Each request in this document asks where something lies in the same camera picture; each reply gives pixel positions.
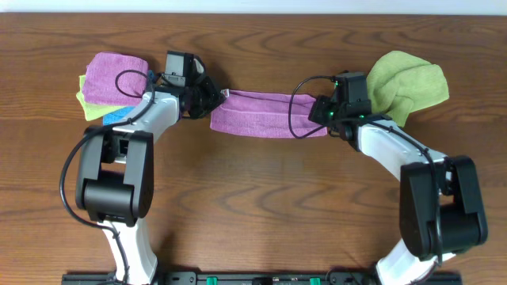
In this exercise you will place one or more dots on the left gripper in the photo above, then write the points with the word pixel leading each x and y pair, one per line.
pixel 211 96

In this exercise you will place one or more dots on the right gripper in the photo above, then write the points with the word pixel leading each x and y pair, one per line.
pixel 316 115

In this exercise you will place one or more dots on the purple cloth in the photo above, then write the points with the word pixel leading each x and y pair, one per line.
pixel 265 115

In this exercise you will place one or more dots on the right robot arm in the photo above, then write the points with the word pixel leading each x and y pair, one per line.
pixel 441 212

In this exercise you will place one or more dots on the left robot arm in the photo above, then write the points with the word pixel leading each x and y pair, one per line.
pixel 116 169

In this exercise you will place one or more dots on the crumpled green cloth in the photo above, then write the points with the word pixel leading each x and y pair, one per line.
pixel 400 84

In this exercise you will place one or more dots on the folded pink cloth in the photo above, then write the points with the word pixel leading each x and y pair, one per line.
pixel 114 79

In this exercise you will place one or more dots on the folded blue cloth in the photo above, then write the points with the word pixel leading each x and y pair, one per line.
pixel 115 116

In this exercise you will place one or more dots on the folded light green cloth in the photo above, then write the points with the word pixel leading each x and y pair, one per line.
pixel 93 111

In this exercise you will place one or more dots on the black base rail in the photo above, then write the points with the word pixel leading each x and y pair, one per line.
pixel 196 278

